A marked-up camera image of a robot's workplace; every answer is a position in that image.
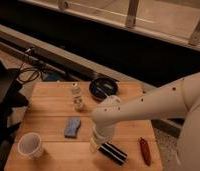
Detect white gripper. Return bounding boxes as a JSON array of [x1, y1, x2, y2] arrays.
[[89, 124, 115, 153]]

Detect black white striped eraser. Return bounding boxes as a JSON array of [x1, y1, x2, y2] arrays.
[[99, 142, 128, 165]]

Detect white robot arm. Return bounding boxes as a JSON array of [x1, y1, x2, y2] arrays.
[[91, 72, 200, 154]]

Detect blue sponge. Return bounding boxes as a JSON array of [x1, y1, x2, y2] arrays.
[[64, 117, 81, 138]]

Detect red pocket knife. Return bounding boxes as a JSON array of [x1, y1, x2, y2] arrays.
[[139, 138, 151, 166]]

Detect small clear plastic bottle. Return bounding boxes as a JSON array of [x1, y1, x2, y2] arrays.
[[71, 82, 84, 111]]

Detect black round bowl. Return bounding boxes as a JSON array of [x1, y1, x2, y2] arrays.
[[89, 77, 118, 101]]

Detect black equipment at left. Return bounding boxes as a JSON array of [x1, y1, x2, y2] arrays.
[[0, 60, 28, 171]]

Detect black cables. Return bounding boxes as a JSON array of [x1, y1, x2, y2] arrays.
[[15, 46, 47, 85]]

